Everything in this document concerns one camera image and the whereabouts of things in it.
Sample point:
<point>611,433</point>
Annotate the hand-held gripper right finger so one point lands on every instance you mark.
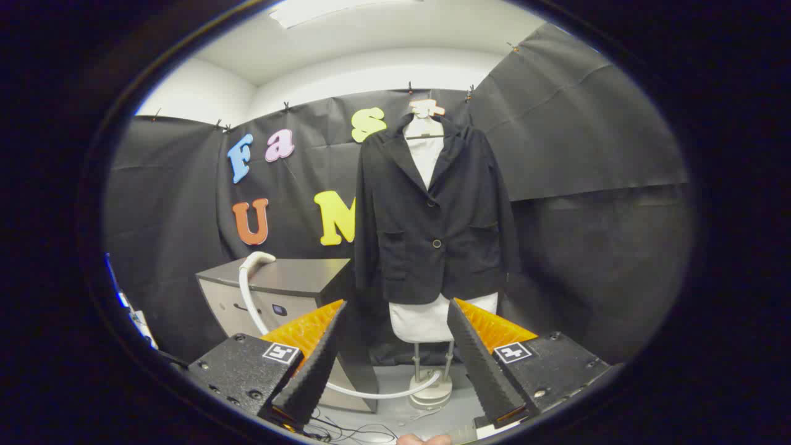
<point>479,377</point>

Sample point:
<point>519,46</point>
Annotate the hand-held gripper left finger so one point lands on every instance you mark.
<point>315,377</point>

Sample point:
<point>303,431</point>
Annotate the black jacket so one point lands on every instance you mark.
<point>420,247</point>

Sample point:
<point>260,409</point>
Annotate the white steamer stand base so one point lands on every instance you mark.
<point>431,392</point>

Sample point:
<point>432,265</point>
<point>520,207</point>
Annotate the grey cabinet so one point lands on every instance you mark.
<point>296,275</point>

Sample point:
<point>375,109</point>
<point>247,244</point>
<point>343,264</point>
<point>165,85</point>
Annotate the white desk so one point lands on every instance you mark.
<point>141,326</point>

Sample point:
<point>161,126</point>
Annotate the black backdrop cloth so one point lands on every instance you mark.
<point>587,154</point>

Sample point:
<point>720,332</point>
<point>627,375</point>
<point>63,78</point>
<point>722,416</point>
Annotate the white plastic hanger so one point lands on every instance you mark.
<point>423,128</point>

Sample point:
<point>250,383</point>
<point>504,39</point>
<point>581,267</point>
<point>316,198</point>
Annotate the row of small cloth clips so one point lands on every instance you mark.
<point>410,88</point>

